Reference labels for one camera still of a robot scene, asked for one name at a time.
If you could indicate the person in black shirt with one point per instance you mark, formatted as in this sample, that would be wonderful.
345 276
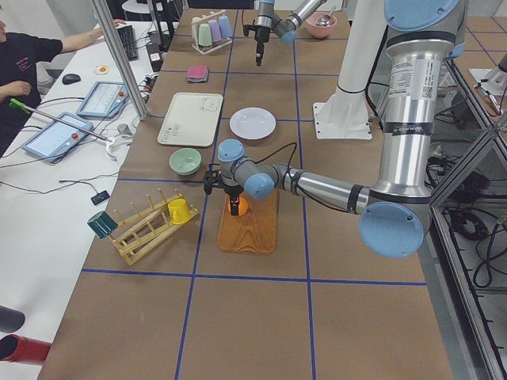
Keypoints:
20 54

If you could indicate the pink bowl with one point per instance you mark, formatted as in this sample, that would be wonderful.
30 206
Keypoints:
320 31

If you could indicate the cream bear tray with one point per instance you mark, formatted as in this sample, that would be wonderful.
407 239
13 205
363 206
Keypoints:
191 120

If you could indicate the white round plate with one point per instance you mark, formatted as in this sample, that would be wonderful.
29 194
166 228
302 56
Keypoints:
252 123

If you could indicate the black keyboard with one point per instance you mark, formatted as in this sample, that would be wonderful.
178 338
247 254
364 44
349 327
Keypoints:
128 41

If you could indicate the teach pendant tablet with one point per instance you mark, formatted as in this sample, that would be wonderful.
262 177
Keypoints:
56 139
103 101

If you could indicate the green tipped metal rod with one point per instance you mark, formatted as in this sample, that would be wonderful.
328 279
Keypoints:
14 103

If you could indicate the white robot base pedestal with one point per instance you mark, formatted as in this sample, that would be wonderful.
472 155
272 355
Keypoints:
345 114

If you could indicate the black computer mouse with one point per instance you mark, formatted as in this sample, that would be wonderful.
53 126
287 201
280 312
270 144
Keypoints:
68 79

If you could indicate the white cup rack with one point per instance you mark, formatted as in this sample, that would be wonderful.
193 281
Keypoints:
196 21

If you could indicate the pink cloth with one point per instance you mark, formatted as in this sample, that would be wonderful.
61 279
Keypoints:
197 72

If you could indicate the wooden drying rack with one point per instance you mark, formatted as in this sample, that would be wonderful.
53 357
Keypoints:
145 230

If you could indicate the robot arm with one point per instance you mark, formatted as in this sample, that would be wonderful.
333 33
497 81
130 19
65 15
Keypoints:
268 21
418 36

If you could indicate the metal spoon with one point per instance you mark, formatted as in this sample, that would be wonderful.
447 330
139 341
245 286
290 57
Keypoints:
326 19

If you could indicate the aluminium frame post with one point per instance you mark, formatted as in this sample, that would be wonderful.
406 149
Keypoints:
105 20

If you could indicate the wooden cutting board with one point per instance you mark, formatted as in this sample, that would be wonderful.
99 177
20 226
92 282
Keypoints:
255 231

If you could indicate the dark green cup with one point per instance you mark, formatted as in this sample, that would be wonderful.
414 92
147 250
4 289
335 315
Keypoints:
102 224

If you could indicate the blue cup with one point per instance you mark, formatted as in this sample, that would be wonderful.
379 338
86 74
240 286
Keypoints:
224 27

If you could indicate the purple cup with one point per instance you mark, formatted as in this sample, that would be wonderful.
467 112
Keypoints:
215 31

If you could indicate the orange fruit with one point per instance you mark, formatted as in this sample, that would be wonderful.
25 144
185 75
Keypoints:
243 206

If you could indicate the yellow cup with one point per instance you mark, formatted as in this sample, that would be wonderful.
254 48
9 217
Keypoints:
179 211

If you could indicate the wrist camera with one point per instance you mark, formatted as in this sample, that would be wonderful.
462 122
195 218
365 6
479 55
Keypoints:
247 29
212 178

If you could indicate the far teach pendant tablet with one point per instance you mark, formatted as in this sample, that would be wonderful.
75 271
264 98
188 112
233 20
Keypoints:
103 101

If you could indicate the near teach pendant tablet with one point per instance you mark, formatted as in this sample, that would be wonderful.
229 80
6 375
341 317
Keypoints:
56 139

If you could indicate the small black sensor device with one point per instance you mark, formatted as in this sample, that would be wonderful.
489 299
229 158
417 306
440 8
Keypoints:
100 198

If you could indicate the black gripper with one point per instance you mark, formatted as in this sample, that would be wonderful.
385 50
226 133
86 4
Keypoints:
261 33
232 190

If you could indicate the green bowl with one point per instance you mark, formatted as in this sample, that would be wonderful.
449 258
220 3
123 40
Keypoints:
185 161

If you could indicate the red cylinder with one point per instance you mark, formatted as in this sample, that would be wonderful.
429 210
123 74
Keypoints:
21 349

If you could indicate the grey cloth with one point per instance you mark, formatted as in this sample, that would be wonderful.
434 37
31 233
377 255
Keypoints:
197 80

